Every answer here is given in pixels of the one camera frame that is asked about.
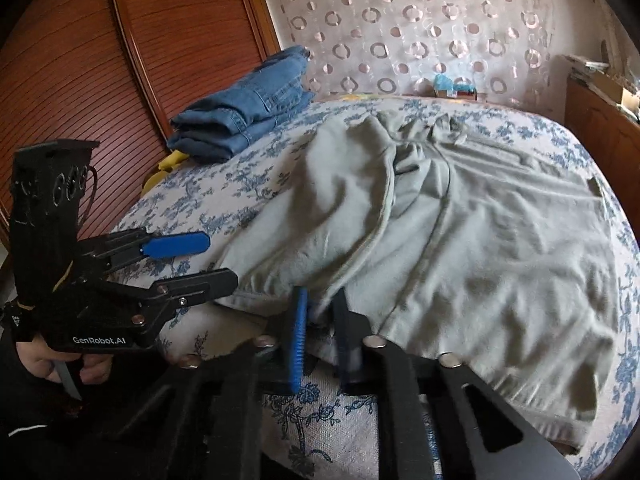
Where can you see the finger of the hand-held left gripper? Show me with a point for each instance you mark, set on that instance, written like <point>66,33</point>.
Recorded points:
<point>200,285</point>
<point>175,246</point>

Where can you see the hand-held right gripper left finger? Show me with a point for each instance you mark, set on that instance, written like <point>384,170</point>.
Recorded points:
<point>296,325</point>

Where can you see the grey pants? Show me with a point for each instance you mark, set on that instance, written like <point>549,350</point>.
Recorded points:
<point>450,240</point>

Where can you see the blue floral bed sheet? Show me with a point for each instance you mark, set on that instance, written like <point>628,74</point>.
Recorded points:
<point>210,195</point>

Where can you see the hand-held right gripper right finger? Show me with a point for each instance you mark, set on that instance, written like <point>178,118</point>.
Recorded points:
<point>341,325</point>

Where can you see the sheer circle-patterned curtain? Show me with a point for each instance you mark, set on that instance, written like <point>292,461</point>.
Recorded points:
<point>425,30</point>

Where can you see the yellow plush toy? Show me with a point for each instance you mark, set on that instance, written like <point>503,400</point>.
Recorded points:
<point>172,159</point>

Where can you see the person's left hand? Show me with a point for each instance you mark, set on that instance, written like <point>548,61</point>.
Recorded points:
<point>47,367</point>

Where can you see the small box with blue cloth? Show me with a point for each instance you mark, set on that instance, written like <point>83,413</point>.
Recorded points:
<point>452,86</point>

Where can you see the wooden slatted wardrobe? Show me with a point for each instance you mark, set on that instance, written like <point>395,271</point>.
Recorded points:
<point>100,60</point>

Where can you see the folded blue jeans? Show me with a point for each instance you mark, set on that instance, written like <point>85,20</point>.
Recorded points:
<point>250,110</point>

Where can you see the cardboard box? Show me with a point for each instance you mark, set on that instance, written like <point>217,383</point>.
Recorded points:
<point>612,87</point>

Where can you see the wooden cabinet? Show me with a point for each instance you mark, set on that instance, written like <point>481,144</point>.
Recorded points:
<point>600,150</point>

